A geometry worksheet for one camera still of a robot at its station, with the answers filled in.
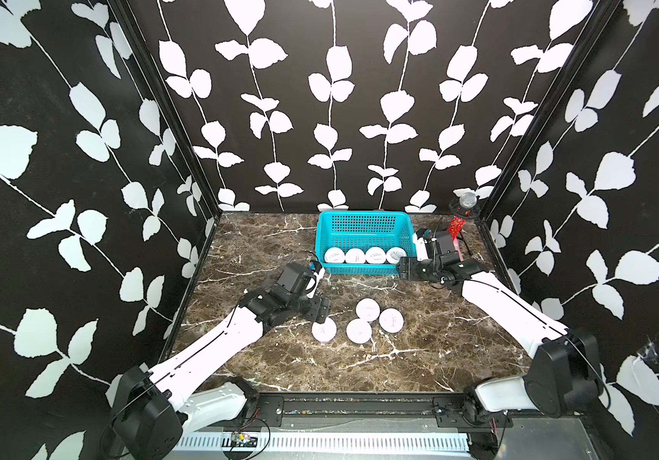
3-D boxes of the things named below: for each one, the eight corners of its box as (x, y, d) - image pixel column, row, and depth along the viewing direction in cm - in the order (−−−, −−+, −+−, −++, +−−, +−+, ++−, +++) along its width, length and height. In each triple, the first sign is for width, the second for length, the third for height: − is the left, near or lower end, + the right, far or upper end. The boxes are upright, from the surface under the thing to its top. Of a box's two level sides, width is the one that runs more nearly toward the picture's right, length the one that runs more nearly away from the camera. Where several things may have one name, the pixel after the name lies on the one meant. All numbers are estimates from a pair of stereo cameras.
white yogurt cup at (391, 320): (378, 338, 89) (381, 329, 84) (376, 317, 94) (379, 308, 88) (401, 338, 89) (406, 329, 84) (398, 317, 94) (402, 308, 88)
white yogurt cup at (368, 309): (356, 326, 92) (357, 317, 86) (355, 307, 96) (356, 297, 90) (377, 326, 92) (380, 317, 86) (376, 307, 96) (378, 297, 90)
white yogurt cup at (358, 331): (346, 348, 87) (347, 340, 82) (346, 327, 91) (346, 318, 86) (370, 348, 87) (372, 340, 82) (369, 327, 91) (371, 318, 86)
